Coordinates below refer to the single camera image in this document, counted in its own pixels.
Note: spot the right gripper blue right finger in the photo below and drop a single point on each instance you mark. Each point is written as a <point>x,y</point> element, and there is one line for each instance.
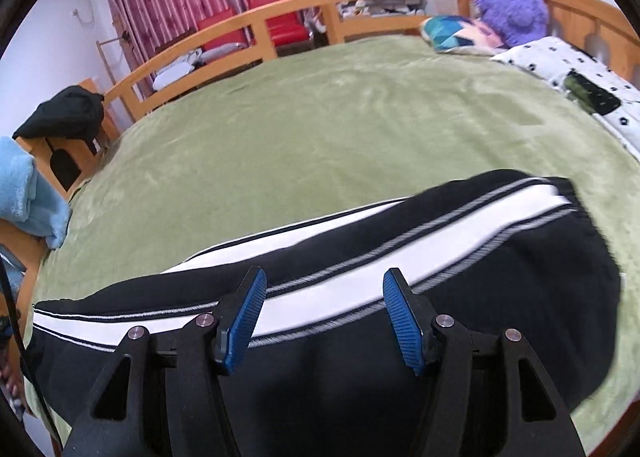
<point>486,395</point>

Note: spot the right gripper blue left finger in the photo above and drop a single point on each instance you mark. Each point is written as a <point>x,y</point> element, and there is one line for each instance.
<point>159,393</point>

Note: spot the black sweatpants with white stripe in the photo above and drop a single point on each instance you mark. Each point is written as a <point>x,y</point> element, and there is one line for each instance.
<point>323,374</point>

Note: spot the light blue fleece towel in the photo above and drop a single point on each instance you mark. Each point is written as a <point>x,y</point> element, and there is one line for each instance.
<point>28,200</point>

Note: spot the green fleece bed blanket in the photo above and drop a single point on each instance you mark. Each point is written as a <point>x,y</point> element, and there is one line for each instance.
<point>333,129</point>

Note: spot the dark phone on pillow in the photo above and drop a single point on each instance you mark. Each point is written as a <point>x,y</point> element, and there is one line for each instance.
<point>592,97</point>

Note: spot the white dotted pillow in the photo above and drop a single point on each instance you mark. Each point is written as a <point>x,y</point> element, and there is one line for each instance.
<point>550,59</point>

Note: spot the colourful geometric pillow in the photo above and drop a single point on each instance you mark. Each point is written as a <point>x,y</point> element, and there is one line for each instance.
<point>454,34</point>

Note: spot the right red chair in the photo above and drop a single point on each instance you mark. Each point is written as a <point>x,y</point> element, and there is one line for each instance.
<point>285,29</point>

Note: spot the purple plush toy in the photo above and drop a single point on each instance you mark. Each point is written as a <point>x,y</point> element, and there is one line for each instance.
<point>517,22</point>

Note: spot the cluttered desk with items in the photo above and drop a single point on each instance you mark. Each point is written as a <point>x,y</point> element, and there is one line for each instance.
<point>381,8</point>

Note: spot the black jacket on bed rail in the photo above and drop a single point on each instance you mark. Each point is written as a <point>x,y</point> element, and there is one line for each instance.
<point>74,113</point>

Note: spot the wooden bed frame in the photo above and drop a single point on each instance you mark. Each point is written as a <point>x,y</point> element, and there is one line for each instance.
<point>581,22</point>

